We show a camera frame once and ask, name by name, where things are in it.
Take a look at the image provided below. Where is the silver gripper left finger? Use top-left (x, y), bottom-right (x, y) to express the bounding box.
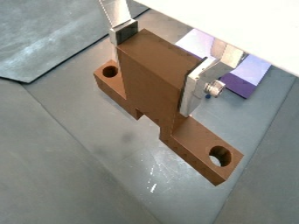
top-left (97, 0), bottom-right (140, 64)

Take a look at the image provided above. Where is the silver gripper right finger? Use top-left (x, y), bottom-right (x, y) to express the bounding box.
top-left (180, 39), bottom-right (248, 117)

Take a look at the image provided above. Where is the brown T-shaped block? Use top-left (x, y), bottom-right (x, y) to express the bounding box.
top-left (93, 30), bottom-right (243, 186)

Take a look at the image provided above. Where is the purple insertion board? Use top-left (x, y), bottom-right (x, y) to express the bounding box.
top-left (175, 29), bottom-right (270, 99)

